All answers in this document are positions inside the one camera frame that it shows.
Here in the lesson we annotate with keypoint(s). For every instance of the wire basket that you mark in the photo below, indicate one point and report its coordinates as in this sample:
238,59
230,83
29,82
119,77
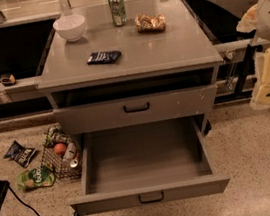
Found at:
56,164

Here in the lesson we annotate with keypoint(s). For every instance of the green bag in basket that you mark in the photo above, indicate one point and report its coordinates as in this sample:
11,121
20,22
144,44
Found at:
56,135

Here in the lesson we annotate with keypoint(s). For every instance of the white bottle in basket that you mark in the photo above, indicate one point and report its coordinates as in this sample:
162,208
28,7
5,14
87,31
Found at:
70,152

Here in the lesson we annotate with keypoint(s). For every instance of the orange fruit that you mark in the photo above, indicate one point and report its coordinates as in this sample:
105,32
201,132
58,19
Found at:
60,149

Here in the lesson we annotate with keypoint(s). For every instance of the green snack pouch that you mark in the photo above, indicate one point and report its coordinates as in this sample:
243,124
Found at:
36,178

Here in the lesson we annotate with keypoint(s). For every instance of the blue chip bag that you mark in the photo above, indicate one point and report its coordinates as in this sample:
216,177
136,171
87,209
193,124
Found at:
20,154

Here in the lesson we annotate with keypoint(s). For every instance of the black tray on stand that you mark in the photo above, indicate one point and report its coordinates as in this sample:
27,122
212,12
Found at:
219,18

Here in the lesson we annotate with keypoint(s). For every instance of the closed grey upper drawer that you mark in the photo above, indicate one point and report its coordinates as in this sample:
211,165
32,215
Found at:
140,109

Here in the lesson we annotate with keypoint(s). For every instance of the metal can in basket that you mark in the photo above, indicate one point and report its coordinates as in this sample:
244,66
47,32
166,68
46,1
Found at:
76,162

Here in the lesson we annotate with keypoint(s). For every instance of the open grey middle drawer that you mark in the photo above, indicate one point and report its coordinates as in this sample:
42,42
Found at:
144,164

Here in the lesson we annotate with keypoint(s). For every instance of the grey drawer cabinet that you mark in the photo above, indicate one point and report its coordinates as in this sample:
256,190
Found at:
181,57

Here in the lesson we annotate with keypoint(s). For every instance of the dark blue rxbar wrapper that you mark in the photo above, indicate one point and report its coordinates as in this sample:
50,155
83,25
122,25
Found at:
109,57

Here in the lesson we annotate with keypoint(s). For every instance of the yellow tape measure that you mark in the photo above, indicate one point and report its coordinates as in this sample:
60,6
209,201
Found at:
7,79

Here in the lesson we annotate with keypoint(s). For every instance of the golden snack bag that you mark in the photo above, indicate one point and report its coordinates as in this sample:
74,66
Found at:
145,23

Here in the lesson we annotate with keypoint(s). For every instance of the white bowl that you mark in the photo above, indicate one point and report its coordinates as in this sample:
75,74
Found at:
71,27

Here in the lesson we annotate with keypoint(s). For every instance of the green soda can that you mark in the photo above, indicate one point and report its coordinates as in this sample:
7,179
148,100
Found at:
117,9

